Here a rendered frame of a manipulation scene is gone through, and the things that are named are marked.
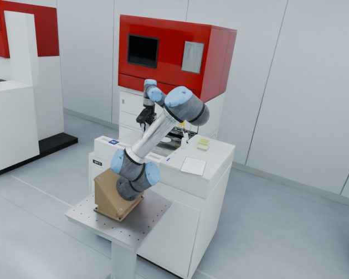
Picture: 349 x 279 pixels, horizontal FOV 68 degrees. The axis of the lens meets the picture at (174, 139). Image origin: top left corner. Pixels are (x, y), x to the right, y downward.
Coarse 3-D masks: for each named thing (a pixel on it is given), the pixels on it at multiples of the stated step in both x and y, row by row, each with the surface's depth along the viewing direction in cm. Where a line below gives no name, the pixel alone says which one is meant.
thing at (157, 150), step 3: (156, 147) 205; (159, 147) 206; (153, 150) 201; (156, 150) 201; (159, 150) 201; (162, 150) 202; (165, 150) 203; (168, 150) 203; (156, 153) 201; (159, 153) 200; (162, 153) 198; (165, 153) 197; (168, 153) 198; (165, 156) 198
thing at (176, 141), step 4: (168, 132) 232; (168, 136) 224; (172, 136) 225; (176, 136) 226; (180, 136) 227; (172, 140) 217; (176, 140) 218; (180, 140) 219; (172, 144) 209; (176, 144) 210; (180, 144) 211
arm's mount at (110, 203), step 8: (96, 176) 132; (104, 176) 136; (112, 176) 140; (120, 176) 144; (96, 184) 131; (104, 184) 133; (112, 184) 137; (96, 192) 134; (104, 192) 131; (112, 192) 135; (96, 200) 136; (104, 200) 133; (112, 200) 132; (120, 200) 136; (136, 200) 145; (96, 208) 139; (104, 208) 135; (112, 208) 133; (120, 208) 133; (128, 208) 138; (112, 216) 134; (120, 216) 135
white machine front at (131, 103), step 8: (120, 88) 240; (128, 88) 236; (120, 96) 243; (128, 96) 239; (136, 96) 235; (120, 104) 246; (128, 104) 242; (136, 104) 238; (120, 112) 249; (128, 112) 245; (136, 112) 241; (160, 112) 229; (120, 120) 252; (128, 120) 248; (136, 128) 247; (192, 128) 219
